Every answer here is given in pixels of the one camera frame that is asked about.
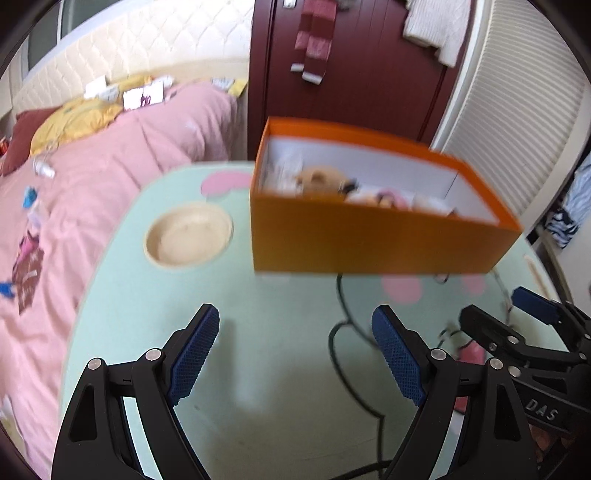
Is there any pink translucent capsule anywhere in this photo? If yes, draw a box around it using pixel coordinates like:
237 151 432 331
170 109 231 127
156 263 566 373
369 187 411 208

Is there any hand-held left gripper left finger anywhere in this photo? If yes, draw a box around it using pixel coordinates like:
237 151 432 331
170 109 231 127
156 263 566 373
51 303 221 480

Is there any orange cardboard box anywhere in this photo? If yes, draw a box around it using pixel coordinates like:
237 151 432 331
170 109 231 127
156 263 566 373
249 116 525 275

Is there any pink bed blanket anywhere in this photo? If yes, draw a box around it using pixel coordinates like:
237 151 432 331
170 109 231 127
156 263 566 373
0 80 252 480

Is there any dark red wardrobe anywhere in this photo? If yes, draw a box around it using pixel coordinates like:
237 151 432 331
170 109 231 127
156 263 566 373
249 0 492 162

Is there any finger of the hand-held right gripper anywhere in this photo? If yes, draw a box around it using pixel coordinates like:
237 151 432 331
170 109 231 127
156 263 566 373
459 304 579 376
512 286 591 352

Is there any black cable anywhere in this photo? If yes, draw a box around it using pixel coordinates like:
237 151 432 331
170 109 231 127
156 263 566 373
318 459 398 480

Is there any cream quilted headboard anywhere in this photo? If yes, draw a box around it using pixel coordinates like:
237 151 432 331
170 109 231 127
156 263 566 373
11 0 254 121

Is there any green cartoon desktop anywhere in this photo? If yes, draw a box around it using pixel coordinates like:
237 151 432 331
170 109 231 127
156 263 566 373
60 161 568 480

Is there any white plastic wrap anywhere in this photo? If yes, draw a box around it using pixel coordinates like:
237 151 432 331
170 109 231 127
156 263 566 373
268 154 305 192

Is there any dark printed packet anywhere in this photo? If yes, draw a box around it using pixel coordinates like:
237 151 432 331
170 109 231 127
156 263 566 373
11 231 44 315

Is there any red striped scarf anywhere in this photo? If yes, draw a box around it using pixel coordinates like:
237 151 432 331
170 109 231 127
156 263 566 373
290 0 337 85

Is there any dark red pillow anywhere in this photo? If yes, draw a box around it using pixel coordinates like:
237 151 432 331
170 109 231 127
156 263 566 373
0 107 61 177

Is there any white knitted sweater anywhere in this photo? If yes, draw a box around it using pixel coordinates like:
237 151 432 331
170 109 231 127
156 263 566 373
402 0 472 68

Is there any person's right hand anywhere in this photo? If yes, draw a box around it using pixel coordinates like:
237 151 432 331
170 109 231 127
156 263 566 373
526 422 561 462

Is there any brown plush toy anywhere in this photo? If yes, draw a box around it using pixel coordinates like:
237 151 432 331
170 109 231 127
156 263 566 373
295 167 358 197

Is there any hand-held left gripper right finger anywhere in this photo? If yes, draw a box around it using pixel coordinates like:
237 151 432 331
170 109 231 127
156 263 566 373
372 304 539 480

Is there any zebra striped cloth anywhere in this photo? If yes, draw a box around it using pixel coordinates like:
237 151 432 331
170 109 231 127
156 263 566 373
545 157 591 250

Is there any yellow pillow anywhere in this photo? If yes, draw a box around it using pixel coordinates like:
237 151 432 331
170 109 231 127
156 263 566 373
30 76 153 158

